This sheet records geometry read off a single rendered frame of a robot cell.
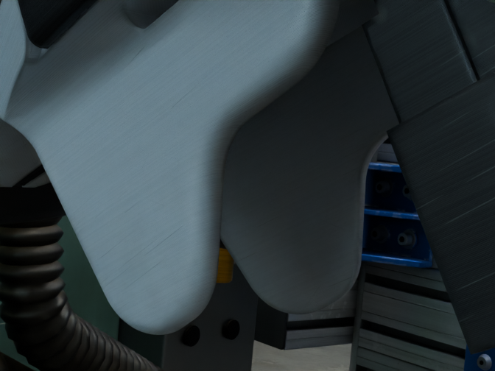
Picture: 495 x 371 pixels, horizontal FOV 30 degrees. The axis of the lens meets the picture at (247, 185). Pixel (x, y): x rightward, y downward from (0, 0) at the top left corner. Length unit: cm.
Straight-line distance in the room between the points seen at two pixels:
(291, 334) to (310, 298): 70
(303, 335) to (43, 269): 56
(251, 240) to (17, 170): 5
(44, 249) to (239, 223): 17
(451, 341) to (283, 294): 68
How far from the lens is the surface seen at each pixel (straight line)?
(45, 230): 33
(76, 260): 51
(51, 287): 33
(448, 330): 84
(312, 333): 88
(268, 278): 16
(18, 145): 17
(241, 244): 17
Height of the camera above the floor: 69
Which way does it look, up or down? 3 degrees down
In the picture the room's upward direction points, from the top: 5 degrees clockwise
